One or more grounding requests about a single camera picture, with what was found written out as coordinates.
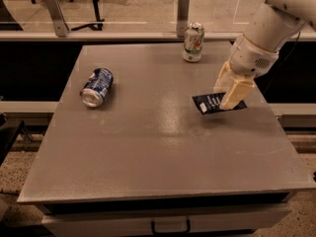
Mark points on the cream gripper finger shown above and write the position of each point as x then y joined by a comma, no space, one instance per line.
225,79
243,86

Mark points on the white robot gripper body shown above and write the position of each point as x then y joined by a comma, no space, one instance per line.
252,59

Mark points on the dark blue snack bar wrapper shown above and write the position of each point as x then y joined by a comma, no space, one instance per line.
209,103

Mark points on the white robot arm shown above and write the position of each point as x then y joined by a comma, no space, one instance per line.
278,20

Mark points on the white green soda can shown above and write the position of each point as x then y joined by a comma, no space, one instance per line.
193,42

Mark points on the crushed blue soda can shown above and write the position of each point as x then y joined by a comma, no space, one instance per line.
97,87

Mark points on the white drawer front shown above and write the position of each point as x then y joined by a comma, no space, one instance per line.
231,220

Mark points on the black tripod stand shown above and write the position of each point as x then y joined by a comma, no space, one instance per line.
88,16

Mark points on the glass barrier panel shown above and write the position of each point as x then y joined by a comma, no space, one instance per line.
217,16

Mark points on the middle metal glass bracket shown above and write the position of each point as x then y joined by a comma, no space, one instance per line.
182,17

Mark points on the metal glass bracket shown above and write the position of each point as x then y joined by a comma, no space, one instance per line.
182,17
59,24

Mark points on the black drawer handle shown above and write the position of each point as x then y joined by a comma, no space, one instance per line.
162,229

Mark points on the left metal glass bracket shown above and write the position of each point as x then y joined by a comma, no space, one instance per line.
59,24

